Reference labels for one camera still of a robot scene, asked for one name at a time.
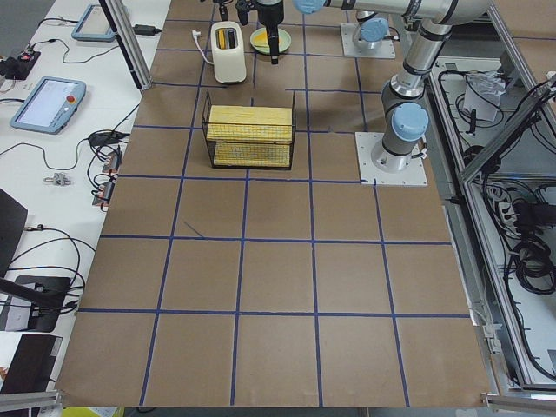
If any white toaster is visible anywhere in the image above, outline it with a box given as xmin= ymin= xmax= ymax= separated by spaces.
xmin=210 ymin=21 xmax=247 ymax=84

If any light green plate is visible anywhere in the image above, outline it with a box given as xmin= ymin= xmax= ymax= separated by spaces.
xmin=249 ymin=28 xmax=292 ymax=56

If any aluminium side frame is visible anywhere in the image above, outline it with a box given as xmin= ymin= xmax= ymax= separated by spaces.
xmin=430 ymin=1 xmax=555 ymax=415

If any black power adapter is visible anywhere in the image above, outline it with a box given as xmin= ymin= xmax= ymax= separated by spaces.
xmin=133 ymin=24 xmax=162 ymax=36

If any black wire basket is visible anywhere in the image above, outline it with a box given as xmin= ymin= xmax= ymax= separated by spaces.
xmin=201 ymin=89 xmax=298 ymax=171

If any triangular bread on plate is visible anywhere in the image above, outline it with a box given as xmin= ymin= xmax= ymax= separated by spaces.
xmin=251 ymin=28 xmax=269 ymax=48

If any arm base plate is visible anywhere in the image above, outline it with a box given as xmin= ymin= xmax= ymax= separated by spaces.
xmin=339 ymin=22 xmax=397 ymax=59
xmin=355 ymin=132 xmax=428 ymax=187

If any aluminium frame post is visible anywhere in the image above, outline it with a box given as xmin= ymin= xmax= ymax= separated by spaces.
xmin=99 ymin=0 xmax=152 ymax=91

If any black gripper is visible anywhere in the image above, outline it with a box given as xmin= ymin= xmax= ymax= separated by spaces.
xmin=218 ymin=0 xmax=284 ymax=65

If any teach pendant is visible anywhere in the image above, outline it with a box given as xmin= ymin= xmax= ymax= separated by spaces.
xmin=71 ymin=3 xmax=116 ymax=43
xmin=10 ymin=76 xmax=87 ymax=135

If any white power plug cable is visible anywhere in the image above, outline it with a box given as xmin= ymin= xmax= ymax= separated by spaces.
xmin=191 ymin=29 xmax=215 ymax=66

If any near teach pendant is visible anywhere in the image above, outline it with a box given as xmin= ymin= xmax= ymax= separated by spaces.
xmin=10 ymin=76 xmax=87 ymax=135

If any bread slice in toaster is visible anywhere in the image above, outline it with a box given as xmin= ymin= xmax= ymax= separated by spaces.
xmin=216 ymin=28 xmax=227 ymax=50

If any far teach pendant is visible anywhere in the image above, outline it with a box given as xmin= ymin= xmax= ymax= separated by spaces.
xmin=71 ymin=3 xmax=116 ymax=43

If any black cables bundle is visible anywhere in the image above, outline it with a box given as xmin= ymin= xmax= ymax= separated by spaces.
xmin=77 ymin=129 xmax=130 ymax=214

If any wooden shelf board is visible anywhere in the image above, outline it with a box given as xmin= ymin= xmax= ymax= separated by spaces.
xmin=205 ymin=105 xmax=293 ymax=168

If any black monitor stand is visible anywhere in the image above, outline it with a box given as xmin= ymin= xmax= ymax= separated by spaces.
xmin=1 ymin=191 xmax=70 ymax=333

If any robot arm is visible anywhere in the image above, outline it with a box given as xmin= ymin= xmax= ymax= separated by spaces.
xmin=294 ymin=0 xmax=492 ymax=174
xmin=214 ymin=1 xmax=389 ymax=54

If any crumpled white bag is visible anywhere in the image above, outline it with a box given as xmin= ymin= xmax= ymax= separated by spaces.
xmin=463 ymin=70 xmax=506 ymax=122

